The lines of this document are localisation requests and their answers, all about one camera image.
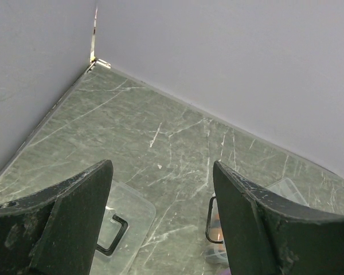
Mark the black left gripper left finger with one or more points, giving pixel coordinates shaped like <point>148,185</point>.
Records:
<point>55,230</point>

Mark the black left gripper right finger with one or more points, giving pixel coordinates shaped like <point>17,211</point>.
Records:
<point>265,233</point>

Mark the brown medicine bottle orange cap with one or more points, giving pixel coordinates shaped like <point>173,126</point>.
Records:
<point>216,230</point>

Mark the clear first aid box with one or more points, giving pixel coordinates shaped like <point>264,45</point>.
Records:
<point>215,251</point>

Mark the clear divider tray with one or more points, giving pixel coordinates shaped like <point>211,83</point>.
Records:
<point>287,189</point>

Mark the clear box lid black handle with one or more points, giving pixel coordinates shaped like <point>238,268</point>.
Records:
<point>127,219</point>

